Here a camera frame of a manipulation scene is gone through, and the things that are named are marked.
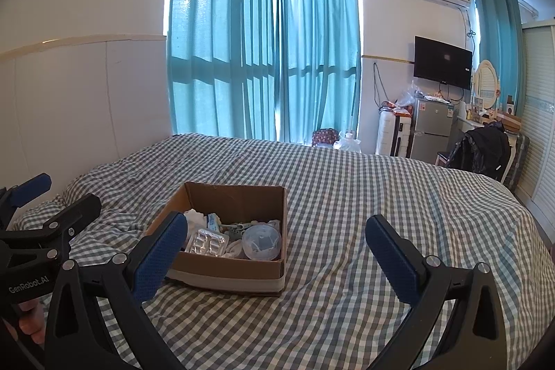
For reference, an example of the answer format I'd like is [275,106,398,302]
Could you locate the dark wall cable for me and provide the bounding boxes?
[373,62,387,111]

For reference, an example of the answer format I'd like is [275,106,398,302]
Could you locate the white cloth pouch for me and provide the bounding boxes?
[182,209,210,229]

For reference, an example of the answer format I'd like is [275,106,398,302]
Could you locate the checked folded cushion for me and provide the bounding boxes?
[503,134,530,186]

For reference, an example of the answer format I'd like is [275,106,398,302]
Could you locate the white oval mirror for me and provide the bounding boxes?
[472,59,499,111]

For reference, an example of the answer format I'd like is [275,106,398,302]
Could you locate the teal lanyard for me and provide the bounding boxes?
[219,221,254,241]

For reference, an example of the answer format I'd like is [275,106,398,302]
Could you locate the brown cardboard box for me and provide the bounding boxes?
[145,181,288,296]

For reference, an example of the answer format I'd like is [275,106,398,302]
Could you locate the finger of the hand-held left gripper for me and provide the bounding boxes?
[0,173,53,225]
[0,193,102,262]

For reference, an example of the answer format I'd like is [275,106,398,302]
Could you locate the white louvred wardrobe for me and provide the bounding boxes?
[514,20,555,232]

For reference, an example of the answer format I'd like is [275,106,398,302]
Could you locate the clear plastic bag on fridge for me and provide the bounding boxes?
[396,80,423,106]

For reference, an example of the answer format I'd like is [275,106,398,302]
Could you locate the clear cotton swab jar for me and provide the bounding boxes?
[241,223,282,261]

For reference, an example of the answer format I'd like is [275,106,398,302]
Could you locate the white suitcase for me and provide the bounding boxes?
[375,110,413,157]

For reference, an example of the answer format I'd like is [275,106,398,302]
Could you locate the silver blister pack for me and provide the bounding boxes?
[185,228,230,256]

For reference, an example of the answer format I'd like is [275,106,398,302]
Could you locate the grey small fridge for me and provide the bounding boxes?
[410,98,454,163]

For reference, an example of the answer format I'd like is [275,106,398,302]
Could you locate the checked bed blanket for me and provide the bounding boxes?
[0,132,551,370]

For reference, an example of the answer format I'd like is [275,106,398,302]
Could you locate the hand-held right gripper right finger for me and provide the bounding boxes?
[365,215,512,370]

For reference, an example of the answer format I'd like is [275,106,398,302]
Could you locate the narrow teal curtain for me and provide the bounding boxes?
[470,0,525,111]

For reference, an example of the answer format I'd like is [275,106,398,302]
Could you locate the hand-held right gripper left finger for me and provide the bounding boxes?
[44,210,189,370]

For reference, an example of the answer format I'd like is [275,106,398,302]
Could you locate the brown cardboard boxes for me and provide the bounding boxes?
[498,113,523,133]

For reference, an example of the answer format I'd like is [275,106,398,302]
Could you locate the wide teal curtain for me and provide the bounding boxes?
[167,0,278,142]

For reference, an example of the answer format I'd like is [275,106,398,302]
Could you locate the black wall television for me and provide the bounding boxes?
[413,35,473,90]

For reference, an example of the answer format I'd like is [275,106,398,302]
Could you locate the patterned dark bag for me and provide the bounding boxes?
[312,128,341,146]

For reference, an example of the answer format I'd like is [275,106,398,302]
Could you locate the black jacket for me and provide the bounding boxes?
[448,123,512,181]

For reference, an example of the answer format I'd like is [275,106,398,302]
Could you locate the person's left hand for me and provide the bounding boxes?
[19,301,46,347]

